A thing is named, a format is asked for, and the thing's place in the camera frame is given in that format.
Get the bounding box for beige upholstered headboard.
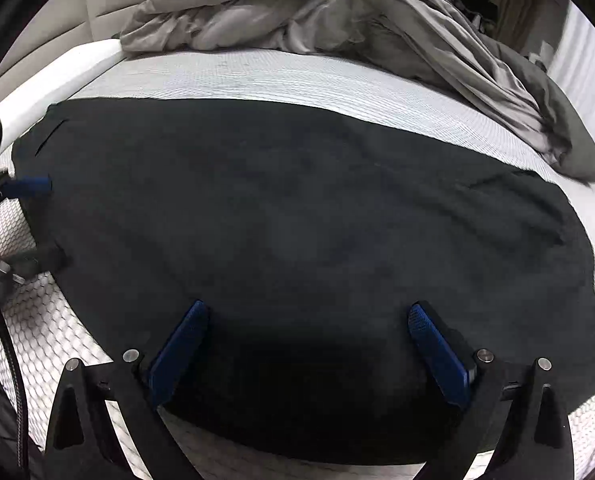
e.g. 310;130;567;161
0;0;144;100

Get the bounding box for white pillow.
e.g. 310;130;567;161
0;39;125;154

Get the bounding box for black cable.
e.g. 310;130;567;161
0;112;32;480

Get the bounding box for black pants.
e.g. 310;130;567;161
12;99;595;465

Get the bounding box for grey crumpled duvet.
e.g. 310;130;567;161
120;0;595;182

